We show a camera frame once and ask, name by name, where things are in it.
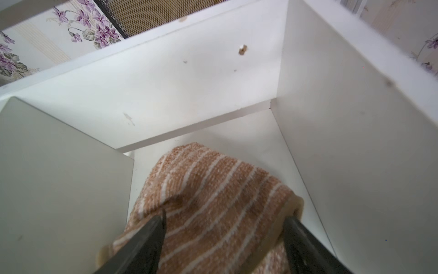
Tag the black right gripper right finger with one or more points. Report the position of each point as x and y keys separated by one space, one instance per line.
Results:
x=305 y=253

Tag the brown striped cloth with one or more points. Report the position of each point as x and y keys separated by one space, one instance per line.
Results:
x=224 y=216

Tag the white wooden bookshelf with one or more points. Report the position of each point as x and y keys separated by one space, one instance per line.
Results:
x=303 y=89

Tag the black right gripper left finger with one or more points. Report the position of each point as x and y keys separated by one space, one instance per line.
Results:
x=141 y=254

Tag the black mesh basket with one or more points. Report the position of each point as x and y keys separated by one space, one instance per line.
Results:
x=133 y=17

